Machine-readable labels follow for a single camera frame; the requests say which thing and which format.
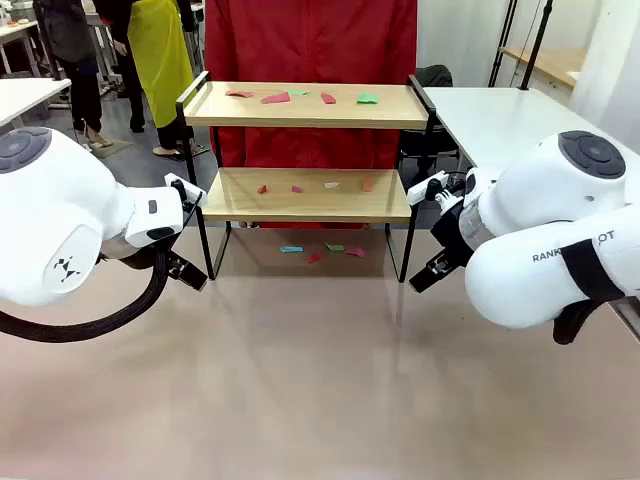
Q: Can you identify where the light wooden table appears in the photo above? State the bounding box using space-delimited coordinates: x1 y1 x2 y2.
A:
498 47 587 91

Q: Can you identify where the small white table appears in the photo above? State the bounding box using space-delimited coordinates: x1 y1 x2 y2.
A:
0 78 73 129

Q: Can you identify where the black light stand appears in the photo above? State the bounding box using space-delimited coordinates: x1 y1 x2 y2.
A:
519 0 554 92

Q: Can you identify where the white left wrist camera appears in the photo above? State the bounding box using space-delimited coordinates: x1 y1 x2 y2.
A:
163 172 208 211

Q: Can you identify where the black chair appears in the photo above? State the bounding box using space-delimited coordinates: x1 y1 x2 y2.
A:
399 64 461 174

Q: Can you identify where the black tripod stand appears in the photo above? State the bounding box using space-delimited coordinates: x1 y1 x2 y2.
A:
488 0 519 89

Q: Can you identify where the person in red jacket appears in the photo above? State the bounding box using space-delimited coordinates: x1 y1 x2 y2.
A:
203 0 419 231

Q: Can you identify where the black frame wooden shelf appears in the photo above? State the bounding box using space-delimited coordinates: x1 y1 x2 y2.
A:
175 71 437 284

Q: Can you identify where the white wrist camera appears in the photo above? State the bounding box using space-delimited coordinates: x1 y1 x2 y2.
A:
407 170 466 211
163 172 208 211

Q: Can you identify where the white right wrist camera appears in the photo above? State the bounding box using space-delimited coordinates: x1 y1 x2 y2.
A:
407 170 466 211

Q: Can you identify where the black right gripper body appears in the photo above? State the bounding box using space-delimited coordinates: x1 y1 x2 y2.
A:
430 202 476 264

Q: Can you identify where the person in yellow apron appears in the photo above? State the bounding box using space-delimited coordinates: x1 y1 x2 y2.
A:
107 0 206 161

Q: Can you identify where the black arm strap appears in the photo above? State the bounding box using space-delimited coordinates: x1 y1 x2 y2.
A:
552 239 626 346

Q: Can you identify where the large white table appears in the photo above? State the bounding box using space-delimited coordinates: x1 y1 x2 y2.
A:
422 87 632 176

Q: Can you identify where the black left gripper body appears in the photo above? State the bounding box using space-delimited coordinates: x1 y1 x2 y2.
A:
160 240 187 279

